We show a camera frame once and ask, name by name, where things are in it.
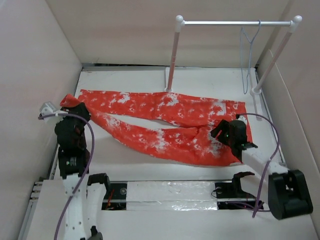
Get orange white tie-dye trousers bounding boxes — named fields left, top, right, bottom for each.
left=60, top=89, right=247, bottom=167

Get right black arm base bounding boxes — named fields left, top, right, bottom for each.
left=211, top=171, right=256, bottom=211

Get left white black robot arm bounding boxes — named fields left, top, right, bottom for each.
left=53, top=103, right=112, bottom=240

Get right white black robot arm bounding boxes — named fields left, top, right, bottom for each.
left=210, top=119, right=314, bottom=220

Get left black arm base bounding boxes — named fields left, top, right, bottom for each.
left=101, top=181, right=128, bottom=211

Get white clothes rack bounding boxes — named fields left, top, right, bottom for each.
left=165, top=15, right=303, bottom=114

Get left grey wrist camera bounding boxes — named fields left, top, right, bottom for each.
left=39, top=101, right=58, bottom=123

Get blue wire hanger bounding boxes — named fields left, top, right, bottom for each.
left=239, top=19, right=262, bottom=95

